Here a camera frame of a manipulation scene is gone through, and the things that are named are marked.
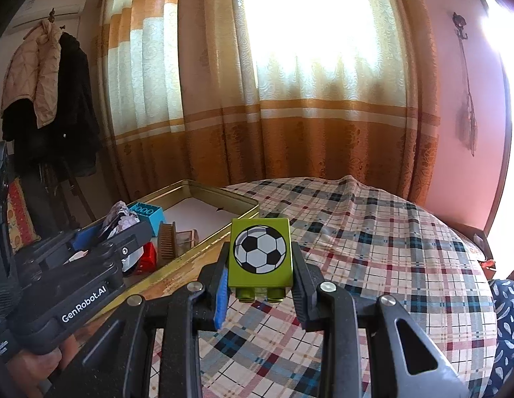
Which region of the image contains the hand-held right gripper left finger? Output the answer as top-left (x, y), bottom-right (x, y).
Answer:
top-left (45, 249), bottom-right (231, 398)

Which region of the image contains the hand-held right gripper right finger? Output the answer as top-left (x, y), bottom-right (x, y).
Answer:
top-left (290, 242), bottom-right (469, 398)

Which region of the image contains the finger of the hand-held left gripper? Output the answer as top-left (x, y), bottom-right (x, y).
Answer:
top-left (17, 224), bottom-right (105, 264)
top-left (37, 221), bottom-right (153, 296)

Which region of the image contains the dark patterned object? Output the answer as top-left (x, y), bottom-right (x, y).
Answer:
top-left (100, 201), bottom-right (141, 237)

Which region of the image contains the red building block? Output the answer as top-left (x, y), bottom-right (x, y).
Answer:
top-left (137, 241), bottom-right (158, 273)

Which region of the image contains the teal building block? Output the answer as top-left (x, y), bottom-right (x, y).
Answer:
top-left (128, 202), bottom-right (165, 237)

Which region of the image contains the gold rectangular tin box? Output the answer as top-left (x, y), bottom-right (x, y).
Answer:
top-left (77, 179), bottom-right (261, 311)

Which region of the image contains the wooden comb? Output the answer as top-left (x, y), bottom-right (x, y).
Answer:
top-left (156, 222), bottom-right (178, 266)

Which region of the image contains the green football building block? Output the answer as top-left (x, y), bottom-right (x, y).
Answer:
top-left (229, 218), bottom-right (293, 302)

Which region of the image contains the wooden box with string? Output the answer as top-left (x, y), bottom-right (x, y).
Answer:
top-left (174, 229), bottom-right (200, 255)

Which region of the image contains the person's left hand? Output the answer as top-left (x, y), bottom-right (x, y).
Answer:
top-left (4, 342), bottom-right (64, 398)

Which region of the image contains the dark coat stand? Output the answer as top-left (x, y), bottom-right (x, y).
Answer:
top-left (37, 6), bottom-right (98, 233)

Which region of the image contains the red yellow patterned cushion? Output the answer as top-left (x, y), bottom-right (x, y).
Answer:
top-left (6, 176), bottom-right (38, 253)

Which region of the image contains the plaid tablecloth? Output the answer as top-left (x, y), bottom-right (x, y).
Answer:
top-left (195, 175), bottom-right (500, 398)

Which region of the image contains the white paper sheet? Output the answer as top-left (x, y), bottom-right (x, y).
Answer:
top-left (161, 197), bottom-right (237, 245)

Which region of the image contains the black coat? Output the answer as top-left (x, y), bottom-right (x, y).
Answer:
top-left (2, 32), bottom-right (103, 175)

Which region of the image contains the orange and cream curtain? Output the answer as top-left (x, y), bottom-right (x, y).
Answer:
top-left (93, 0), bottom-right (442, 212)

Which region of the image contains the beige quilted jacket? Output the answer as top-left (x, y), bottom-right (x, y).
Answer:
top-left (0, 19), bottom-right (63, 129)

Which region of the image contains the brown cardboard box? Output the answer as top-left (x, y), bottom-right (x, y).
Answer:
top-left (456, 221), bottom-right (495, 274)

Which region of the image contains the blue feather-print cloth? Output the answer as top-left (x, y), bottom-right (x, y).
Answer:
top-left (486, 278), bottom-right (514, 398)

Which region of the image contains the white air conditioner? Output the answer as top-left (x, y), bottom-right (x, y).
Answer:
top-left (10, 0), bottom-right (89, 30)

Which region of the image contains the hanging tassel ornament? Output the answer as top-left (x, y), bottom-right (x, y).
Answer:
top-left (459, 37), bottom-right (478, 157)

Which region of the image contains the metal wall hook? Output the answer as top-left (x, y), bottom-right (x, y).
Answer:
top-left (452, 12), bottom-right (469, 40)

